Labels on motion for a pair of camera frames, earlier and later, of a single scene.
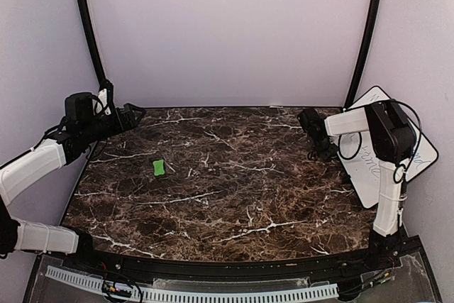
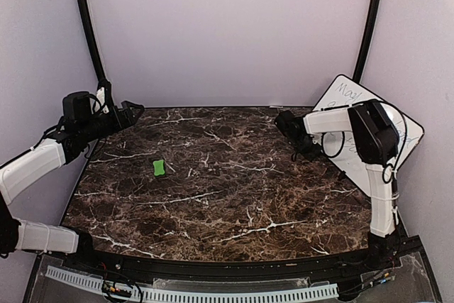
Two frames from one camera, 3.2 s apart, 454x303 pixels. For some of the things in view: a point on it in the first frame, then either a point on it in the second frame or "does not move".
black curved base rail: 257,270 does not move
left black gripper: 128,117 does not move
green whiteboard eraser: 159,167 does not move
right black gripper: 328,154 → 312,153
